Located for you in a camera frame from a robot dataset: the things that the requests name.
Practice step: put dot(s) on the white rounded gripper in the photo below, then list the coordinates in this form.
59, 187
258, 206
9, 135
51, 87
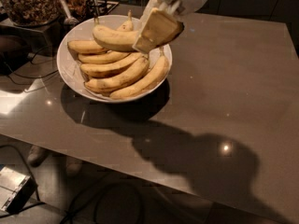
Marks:
160, 28

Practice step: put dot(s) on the curved yellow banana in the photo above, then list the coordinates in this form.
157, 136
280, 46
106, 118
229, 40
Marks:
109, 38

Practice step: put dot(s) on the right short yellow banana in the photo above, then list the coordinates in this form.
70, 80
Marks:
128, 24

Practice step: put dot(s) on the bottom yellow banana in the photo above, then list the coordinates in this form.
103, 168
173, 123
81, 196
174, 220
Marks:
154, 76

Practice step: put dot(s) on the top long yellow banana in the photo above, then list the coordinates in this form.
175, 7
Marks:
85, 47

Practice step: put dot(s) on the lower left yellow banana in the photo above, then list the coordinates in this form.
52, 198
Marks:
132, 74

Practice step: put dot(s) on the white ceramic bowl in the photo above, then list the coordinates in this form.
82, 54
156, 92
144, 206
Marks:
68, 64

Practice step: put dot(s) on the glass jar of nuts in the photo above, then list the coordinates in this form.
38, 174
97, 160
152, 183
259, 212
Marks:
31, 13

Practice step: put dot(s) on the silver metal box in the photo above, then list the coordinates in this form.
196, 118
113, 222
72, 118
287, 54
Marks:
15, 189

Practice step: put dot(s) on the black wire rack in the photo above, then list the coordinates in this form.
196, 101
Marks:
100, 8

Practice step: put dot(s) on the white handled scoop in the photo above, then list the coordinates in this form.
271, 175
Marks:
69, 19

